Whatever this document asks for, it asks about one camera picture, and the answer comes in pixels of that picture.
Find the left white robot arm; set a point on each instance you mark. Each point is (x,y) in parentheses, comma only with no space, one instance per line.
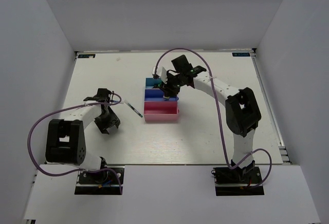
(66,137)

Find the corner label sticker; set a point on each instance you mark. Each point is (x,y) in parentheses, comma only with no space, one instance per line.
(241,54)
(86,56)

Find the right corner label sticker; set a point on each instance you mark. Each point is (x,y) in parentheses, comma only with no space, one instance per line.
(241,54)

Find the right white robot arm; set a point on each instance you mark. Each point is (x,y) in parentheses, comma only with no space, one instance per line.
(241,108)

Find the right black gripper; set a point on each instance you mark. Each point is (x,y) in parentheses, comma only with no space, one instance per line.
(168,91)

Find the left corner label sticker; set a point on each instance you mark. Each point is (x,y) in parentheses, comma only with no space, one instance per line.
(86,56)

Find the pink bin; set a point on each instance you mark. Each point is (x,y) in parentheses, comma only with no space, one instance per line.
(161,111)

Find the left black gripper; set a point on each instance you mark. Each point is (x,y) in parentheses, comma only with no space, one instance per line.
(114,118)

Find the green gel pen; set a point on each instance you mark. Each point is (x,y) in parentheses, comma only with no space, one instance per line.
(133,108)

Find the dark blue bin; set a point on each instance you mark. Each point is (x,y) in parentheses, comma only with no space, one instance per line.
(155,94)

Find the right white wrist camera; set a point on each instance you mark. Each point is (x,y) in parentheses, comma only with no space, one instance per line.
(160,73)

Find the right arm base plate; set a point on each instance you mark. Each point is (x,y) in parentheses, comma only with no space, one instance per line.
(228,183)

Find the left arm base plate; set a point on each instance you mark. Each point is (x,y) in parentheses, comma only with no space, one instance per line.
(103,183)

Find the light blue bin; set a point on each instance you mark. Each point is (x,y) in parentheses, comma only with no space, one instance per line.
(150,82)

